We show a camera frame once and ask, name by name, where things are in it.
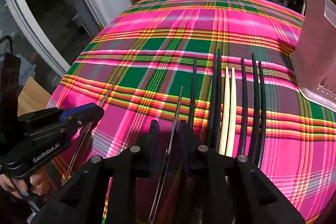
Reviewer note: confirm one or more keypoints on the pink plastic utensil holder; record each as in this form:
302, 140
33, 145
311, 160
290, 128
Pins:
313, 59

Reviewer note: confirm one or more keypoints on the person's left hand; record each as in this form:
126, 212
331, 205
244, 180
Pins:
39, 183

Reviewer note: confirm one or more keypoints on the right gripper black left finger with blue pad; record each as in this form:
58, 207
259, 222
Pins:
147, 154

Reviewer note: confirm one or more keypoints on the cream chopstick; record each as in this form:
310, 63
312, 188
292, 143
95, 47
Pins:
232, 119
226, 114

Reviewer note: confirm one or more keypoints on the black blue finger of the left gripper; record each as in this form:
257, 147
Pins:
79, 116

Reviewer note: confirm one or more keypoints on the black chopstick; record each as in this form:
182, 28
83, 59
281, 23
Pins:
244, 113
210, 125
192, 96
218, 102
263, 116
252, 153

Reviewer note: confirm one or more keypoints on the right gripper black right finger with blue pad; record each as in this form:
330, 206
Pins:
189, 149

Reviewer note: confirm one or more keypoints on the pink plaid tablecloth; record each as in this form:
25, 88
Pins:
150, 53

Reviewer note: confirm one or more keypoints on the metal chopstick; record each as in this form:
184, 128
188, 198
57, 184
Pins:
165, 162
87, 130

